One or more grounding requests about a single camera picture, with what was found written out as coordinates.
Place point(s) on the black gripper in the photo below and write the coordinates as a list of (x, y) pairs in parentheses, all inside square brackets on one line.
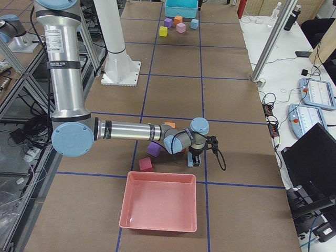
[(195, 153)]

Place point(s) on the light blue block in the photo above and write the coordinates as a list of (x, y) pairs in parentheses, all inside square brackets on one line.
[(193, 160), (194, 23)]

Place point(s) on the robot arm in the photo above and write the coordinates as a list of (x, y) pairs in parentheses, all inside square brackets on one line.
[(74, 128)]

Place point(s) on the orange foam block right side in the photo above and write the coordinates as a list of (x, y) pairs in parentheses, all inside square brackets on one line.
[(172, 124)]

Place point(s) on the orange foam block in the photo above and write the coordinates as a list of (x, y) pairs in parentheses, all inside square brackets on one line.
[(178, 19), (172, 124)]

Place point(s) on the purple foam block right side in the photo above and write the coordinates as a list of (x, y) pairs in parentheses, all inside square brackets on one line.
[(154, 149)]

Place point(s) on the purple foam block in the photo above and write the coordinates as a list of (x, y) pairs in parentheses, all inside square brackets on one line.
[(168, 22), (154, 149)]

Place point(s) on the red foam block far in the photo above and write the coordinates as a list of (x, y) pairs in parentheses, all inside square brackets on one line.
[(145, 165)]

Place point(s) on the pink plastic bin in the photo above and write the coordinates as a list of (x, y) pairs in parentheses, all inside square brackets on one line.
[(159, 201)]

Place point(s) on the teach pendant near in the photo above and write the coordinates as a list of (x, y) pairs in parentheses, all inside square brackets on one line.
[(303, 117)]

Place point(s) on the teach pendant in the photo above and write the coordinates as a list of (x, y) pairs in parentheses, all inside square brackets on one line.
[(317, 93), (303, 117)]

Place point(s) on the black laptop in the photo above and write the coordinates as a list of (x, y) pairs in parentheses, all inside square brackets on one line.
[(312, 160)]

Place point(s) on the yellow foam block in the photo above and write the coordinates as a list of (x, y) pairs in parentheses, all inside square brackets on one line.
[(163, 31)]

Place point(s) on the pink foam block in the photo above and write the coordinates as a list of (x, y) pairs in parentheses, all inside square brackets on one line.
[(180, 28)]

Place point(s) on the purple foam block left side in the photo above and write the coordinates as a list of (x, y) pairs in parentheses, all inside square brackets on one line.
[(168, 22)]

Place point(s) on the orange foam block left side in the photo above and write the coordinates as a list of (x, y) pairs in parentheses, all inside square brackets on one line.
[(178, 19)]

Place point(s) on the teach pendant far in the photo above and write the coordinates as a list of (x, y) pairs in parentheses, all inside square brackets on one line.
[(317, 93)]

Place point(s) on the black phone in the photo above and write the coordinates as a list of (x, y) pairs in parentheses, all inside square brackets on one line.
[(303, 54)]

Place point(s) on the cyan plastic bin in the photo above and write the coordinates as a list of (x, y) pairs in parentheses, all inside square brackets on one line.
[(184, 8)]

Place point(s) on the clear sanitizer bottle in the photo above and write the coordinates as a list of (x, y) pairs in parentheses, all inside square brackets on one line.
[(275, 12)]

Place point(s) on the black water bottle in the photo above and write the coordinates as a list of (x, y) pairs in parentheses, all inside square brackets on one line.
[(293, 17)]

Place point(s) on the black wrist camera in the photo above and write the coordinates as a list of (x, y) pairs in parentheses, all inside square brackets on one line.
[(211, 144)]

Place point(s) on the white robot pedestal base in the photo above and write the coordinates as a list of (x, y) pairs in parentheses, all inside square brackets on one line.
[(119, 68)]

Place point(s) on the aluminium frame post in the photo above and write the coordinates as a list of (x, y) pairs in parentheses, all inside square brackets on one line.
[(270, 43)]

